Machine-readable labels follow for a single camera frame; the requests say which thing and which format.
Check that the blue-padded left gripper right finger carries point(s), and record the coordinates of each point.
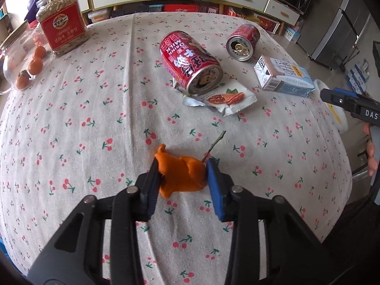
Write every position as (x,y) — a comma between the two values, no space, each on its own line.
(220,190)

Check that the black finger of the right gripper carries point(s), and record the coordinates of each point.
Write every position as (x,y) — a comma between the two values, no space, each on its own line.
(338,99)

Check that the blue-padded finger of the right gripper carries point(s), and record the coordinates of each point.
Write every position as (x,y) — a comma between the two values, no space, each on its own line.
(345,92)

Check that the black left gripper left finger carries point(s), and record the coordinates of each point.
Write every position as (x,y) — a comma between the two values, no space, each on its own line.
(149,185)

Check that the white milk carton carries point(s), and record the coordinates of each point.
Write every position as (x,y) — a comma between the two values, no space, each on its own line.
(283,77)

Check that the white snack wrapper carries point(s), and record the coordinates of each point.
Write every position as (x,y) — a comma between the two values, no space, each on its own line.
(227,98)

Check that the small red drink can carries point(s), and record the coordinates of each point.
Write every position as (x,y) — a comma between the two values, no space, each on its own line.
(241,44)

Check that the large red milk can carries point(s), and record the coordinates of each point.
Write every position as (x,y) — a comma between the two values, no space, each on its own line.
(194,69)

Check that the yellow plastic wrapper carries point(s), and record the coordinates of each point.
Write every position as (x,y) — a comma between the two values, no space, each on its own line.
(335,113)

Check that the person right hand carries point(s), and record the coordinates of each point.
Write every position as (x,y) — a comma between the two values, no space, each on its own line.
(370,148)

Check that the small twig stem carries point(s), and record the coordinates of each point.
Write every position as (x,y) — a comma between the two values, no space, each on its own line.
(213,145)

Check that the grey refrigerator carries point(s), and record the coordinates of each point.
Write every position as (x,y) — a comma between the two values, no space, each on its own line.
(331,29)

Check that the cherry print tablecloth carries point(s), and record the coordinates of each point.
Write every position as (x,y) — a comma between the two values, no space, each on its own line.
(93,120)

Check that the orange tangerine front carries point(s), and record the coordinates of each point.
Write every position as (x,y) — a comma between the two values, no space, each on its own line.
(23,80)

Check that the orange tangerine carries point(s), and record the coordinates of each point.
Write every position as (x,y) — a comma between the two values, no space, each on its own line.
(23,80)
(39,52)
(35,66)

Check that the orange tangerine middle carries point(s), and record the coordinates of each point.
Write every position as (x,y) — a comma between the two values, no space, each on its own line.
(35,66)

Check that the orange tangerine back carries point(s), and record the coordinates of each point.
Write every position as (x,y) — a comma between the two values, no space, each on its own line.
(39,52)

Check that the red box under cabinet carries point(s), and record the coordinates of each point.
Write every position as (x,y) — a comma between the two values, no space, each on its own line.
(181,8)

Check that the glass jar wooden lid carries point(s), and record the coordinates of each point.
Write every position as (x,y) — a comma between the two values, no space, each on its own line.
(17,52)

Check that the nut jar red label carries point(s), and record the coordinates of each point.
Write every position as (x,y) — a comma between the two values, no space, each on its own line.
(62,24)

